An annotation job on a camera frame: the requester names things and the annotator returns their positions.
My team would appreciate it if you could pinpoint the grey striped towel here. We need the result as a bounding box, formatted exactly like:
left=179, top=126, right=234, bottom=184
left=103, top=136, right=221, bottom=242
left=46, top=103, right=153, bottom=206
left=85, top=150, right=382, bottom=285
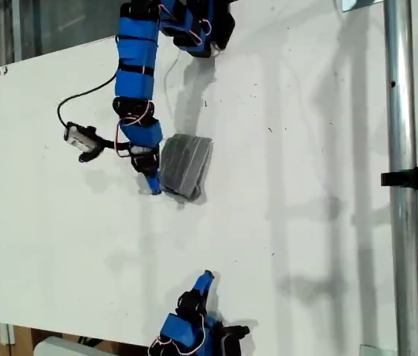
left=159, top=134, right=214, bottom=204

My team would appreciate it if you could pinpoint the wooden table leg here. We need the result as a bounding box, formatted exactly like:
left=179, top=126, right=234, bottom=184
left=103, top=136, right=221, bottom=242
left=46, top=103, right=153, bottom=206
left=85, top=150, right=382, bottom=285
left=11, top=326, right=34, bottom=356

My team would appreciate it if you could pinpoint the camera black stalk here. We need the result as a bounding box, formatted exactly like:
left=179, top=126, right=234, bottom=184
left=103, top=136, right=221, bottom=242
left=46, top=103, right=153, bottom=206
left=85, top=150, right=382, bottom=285
left=79, top=139, right=119, bottom=163

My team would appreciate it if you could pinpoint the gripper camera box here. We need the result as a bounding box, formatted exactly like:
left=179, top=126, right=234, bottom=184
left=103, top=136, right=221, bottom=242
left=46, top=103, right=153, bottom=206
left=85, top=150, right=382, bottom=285
left=63, top=121, right=99, bottom=153
left=219, top=324, right=251, bottom=356

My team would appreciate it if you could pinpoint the camera black cable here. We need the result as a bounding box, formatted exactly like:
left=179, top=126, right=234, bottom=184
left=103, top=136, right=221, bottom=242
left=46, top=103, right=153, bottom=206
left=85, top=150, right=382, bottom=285
left=57, top=72, right=118, bottom=127

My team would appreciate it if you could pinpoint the steel post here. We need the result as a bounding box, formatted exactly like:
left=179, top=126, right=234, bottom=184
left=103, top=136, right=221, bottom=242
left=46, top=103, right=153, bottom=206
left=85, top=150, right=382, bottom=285
left=382, top=0, right=418, bottom=356

